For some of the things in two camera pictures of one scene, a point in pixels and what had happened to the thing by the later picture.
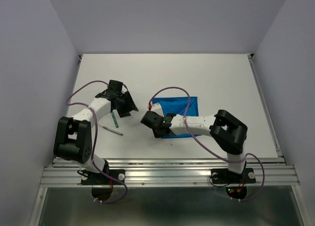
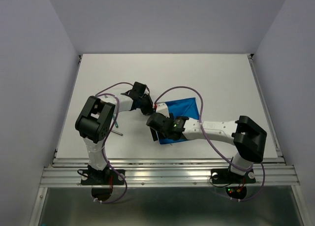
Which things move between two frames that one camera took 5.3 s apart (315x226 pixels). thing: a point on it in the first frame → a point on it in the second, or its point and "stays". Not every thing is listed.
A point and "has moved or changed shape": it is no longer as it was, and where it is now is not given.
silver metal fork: x=115 y=131 stays
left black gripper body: x=126 y=104 → x=145 y=105
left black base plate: x=97 y=178 stays
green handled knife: x=114 y=119 stays
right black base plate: x=223 y=176 stays
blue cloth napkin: x=177 y=106 has moved or changed shape
